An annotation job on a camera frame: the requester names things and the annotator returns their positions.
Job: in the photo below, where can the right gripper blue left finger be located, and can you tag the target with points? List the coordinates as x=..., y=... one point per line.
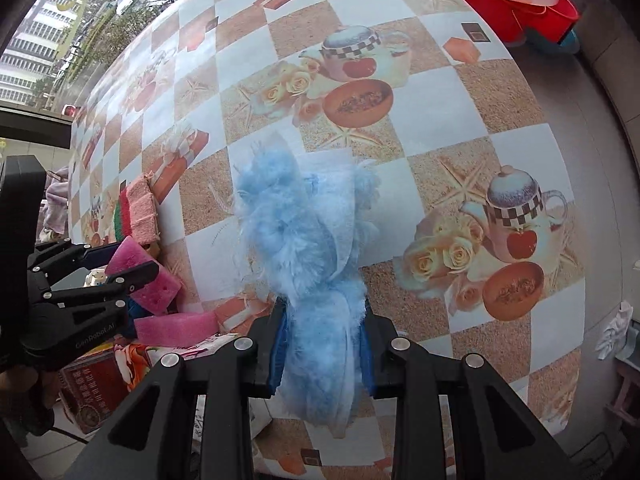
x=278, y=326

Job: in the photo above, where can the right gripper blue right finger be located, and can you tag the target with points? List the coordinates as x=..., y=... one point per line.
x=365, y=354

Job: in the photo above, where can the pink hanging towel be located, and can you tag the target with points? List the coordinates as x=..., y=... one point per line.
x=57, y=197

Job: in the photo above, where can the light blue fluffy duster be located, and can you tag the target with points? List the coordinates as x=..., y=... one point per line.
x=303, y=225

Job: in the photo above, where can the red patterned cardboard box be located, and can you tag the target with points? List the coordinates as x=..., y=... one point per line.
x=92, y=389

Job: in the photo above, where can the pink striped knit glove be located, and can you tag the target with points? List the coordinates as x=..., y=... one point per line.
x=135, y=212

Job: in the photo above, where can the red plastic bucket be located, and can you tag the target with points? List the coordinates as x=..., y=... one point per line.
x=510, y=19

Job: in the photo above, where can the pink foam sponge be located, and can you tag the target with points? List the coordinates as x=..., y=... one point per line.
x=177, y=330
x=149, y=283

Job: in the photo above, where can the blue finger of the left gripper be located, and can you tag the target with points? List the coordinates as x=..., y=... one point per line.
x=95, y=257

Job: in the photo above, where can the person's left hand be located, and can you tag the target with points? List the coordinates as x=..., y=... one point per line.
x=25, y=390

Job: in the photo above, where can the checkered patterned tablecloth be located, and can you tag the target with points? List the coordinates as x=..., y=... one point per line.
x=474, y=243

